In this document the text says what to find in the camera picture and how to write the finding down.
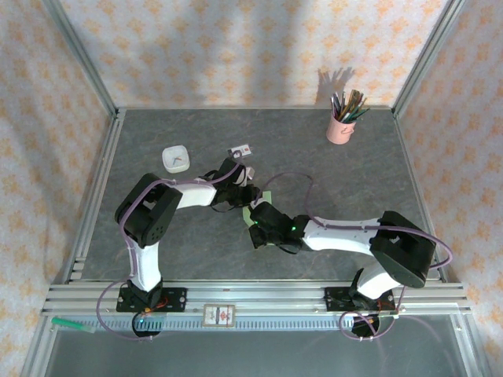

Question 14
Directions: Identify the framed label on rail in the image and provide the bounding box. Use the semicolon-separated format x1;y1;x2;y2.
202;303;237;328

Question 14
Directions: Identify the olive brown pen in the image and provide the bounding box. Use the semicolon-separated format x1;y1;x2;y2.
345;89;365;117

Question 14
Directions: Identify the white square clock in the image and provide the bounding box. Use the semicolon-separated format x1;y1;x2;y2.
161;145;191;174

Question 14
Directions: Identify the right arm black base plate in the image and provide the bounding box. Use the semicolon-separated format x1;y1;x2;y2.
324;285;395;314

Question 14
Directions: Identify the pink pen cup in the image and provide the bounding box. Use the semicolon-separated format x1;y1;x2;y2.
325;115;358;145

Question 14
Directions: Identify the grey slotted cable duct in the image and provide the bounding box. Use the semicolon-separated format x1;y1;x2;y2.
84;316;398;331

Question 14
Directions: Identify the aluminium frame post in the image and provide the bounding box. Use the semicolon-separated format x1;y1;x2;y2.
391;0;467;118
42;0;120;118

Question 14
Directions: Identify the light green paper sheet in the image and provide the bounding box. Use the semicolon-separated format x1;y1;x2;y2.
242;190;275;228

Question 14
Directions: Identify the small printed card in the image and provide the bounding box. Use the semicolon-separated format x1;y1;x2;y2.
227;144;252;160

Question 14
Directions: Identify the green marker pen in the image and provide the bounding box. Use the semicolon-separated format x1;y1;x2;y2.
51;317;97;335

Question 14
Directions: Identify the long aluminium mounting rail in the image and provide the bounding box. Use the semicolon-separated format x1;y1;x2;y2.
41;279;472;317

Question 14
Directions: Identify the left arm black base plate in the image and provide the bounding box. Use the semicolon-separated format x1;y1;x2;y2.
116;286;188;314

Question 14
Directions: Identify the aluminium side rail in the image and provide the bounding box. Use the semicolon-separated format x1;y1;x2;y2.
62;108;127;284
392;109;450;284

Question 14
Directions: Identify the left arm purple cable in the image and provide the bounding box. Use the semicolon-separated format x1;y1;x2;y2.
95;151;247;342

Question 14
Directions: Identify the teal pen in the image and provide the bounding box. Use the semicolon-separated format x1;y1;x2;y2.
349;97;369;119

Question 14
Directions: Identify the dark green pencil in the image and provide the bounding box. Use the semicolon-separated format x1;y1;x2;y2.
348;106;371;123

